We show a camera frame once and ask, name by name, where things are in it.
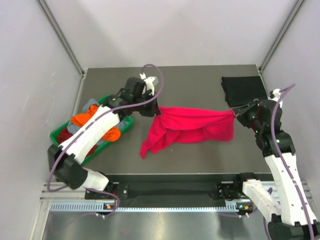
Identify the folded black t-shirt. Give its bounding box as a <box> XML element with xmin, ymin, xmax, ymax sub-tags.
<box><xmin>221</xmin><ymin>76</ymin><xmax>268</xmax><ymax>108</ymax></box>

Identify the aluminium frame post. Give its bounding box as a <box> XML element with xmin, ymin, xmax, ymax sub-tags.
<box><xmin>36</xmin><ymin>0</ymin><xmax>85</xmax><ymax>76</ymax></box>
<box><xmin>257</xmin><ymin>0</ymin><xmax>306</xmax><ymax>73</ymax></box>

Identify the left aluminium frame post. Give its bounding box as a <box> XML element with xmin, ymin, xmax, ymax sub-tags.
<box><xmin>36</xmin><ymin>0</ymin><xmax>85</xmax><ymax>76</ymax></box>

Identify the slotted cable duct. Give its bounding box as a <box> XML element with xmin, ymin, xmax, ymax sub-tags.
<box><xmin>50</xmin><ymin>202</ymin><xmax>254</xmax><ymax>213</ymax></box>

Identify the right aluminium frame post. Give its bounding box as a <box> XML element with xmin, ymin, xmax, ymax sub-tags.
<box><xmin>257</xmin><ymin>0</ymin><xmax>306</xmax><ymax>73</ymax></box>

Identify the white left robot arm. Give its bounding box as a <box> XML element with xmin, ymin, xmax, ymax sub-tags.
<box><xmin>47</xmin><ymin>73</ymin><xmax>161</xmax><ymax>199</ymax></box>

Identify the grey t-shirt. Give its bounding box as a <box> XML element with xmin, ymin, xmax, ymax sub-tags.
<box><xmin>67</xmin><ymin>98</ymin><xmax>129</xmax><ymax>132</ymax></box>

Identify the pink t-shirt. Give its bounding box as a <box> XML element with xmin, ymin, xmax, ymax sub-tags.
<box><xmin>140</xmin><ymin>106</ymin><xmax>235</xmax><ymax>159</ymax></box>

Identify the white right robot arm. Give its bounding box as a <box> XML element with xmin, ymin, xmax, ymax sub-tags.
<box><xmin>233</xmin><ymin>99</ymin><xmax>320</xmax><ymax>240</ymax></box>

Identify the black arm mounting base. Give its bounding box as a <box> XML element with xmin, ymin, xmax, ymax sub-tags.
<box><xmin>84</xmin><ymin>174</ymin><xmax>276</xmax><ymax>201</ymax></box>

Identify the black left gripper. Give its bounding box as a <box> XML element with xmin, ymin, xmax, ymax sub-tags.
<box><xmin>132</xmin><ymin>91</ymin><xmax>161</xmax><ymax>118</ymax></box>

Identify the orange t-shirt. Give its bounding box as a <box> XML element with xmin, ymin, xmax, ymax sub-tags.
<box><xmin>68</xmin><ymin>103</ymin><xmax>121</xmax><ymax>146</ymax></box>

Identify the green plastic bin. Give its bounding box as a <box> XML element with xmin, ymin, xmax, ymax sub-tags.
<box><xmin>50</xmin><ymin>95</ymin><xmax>134</xmax><ymax>166</ymax></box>

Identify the dark red t-shirt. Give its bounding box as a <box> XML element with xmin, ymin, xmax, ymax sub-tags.
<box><xmin>50</xmin><ymin>126</ymin><xmax>109</xmax><ymax>162</ymax></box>

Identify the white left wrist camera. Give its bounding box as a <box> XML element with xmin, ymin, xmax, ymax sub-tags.
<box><xmin>139</xmin><ymin>73</ymin><xmax>159</xmax><ymax>96</ymax></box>

